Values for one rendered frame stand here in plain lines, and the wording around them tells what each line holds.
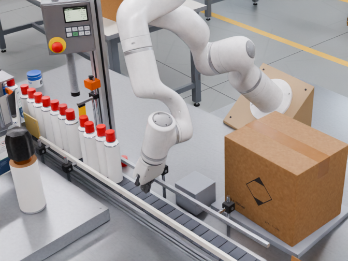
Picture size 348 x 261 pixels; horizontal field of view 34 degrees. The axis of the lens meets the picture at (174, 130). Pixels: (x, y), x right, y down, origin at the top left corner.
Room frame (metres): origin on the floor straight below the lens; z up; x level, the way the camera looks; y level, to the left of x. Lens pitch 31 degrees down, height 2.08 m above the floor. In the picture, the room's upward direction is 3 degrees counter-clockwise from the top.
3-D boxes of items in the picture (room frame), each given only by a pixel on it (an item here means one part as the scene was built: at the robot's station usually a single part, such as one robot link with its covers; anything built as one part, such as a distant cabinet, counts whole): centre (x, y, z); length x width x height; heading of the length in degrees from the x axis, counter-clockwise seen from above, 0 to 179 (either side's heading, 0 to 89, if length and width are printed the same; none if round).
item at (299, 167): (1.52, -0.34, 0.99); 0.30 x 0.24 x 0.27; 38
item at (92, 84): (1.85, 0.31, 1.05); 0.10 x 0.04 x 0.33; 132
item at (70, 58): (2.00, 0.37, 1.18); 0.04 x 0.04 x 0.21
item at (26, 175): (1.57, 0.49, 1.03); 0.09 x 0.09 x 0.30
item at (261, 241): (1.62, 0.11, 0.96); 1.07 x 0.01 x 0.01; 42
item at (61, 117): (1.90, 0.41, 0.98); 0.05 x 0.05 x 0.20
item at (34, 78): (2.62, 0.68, 0.87); 0.07 x 0.07 x 0.07
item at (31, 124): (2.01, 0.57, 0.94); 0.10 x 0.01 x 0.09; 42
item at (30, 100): (2.05, 0.55, 0.98); 0.05 x 0.05 x 0.20
